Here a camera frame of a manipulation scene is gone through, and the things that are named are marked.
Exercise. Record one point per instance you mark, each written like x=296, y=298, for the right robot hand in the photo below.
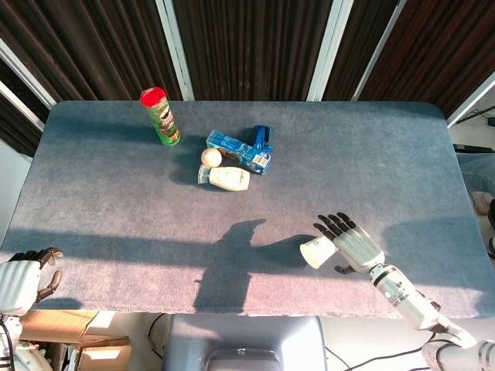
x=357, y=247

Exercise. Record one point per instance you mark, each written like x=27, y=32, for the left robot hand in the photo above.
x=17, y=276

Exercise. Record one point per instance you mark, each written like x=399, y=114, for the white paper cup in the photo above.
x=318, y=252

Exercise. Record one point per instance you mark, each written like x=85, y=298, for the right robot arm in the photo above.
x=421, y=309

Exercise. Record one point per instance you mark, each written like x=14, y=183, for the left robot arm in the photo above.
x=11, y=340

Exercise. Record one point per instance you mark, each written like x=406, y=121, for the brown cardboard box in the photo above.
x=77, y=340

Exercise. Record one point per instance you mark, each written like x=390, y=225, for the blue table cloth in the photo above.
x=232, y=208

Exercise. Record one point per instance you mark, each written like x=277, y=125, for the grey robot torso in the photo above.
x=243, y=344

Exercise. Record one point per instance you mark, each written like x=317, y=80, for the white squeeze bottle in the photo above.
x=224, y=178

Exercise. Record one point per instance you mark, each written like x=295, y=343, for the blue cardboard box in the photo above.
x=241, y=148

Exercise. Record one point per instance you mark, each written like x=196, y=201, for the white ball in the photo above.
x=211, y=157

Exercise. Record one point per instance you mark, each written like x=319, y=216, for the green chips can red lid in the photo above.
x=161, y=116

